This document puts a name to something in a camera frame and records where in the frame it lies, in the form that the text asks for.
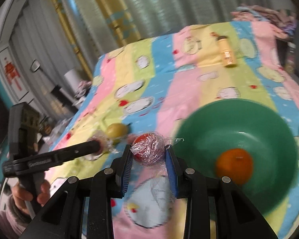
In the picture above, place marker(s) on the red tomato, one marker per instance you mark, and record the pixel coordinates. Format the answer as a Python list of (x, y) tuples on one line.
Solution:
[(148, 149)]

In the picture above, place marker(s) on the colourful striped cartoon tablecloth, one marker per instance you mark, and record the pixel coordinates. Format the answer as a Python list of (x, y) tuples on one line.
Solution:
[(156, 83)]

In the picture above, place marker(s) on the orange fruit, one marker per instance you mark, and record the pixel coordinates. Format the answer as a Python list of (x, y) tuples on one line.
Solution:
[(237, 164)]

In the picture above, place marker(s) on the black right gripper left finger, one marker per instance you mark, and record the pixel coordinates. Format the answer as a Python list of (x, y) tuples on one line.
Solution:
[(107, 184)]

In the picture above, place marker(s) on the pile of folded clothes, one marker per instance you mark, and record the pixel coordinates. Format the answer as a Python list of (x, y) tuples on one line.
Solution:
[(283, 22)]

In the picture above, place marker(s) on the yellow-green pear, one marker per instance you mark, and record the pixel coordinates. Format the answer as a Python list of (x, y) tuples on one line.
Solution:
[(116, 132)]

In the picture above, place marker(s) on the green plastic bowl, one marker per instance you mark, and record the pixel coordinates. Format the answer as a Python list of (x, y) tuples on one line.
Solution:
[(245, 141)]

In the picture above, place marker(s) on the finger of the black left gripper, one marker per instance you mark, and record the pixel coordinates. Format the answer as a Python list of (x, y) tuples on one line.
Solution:
[(90, 151)]

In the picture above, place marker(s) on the yellow thermos bottle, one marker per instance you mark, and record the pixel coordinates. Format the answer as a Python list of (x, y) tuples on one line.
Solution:
[(227, 53)]

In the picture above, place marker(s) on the grey-green curtain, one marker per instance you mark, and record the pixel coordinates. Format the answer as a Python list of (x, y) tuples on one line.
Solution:
[(44, 54)]

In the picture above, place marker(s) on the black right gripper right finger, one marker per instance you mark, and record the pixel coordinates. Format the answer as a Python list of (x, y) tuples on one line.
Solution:
[(187, 183)]

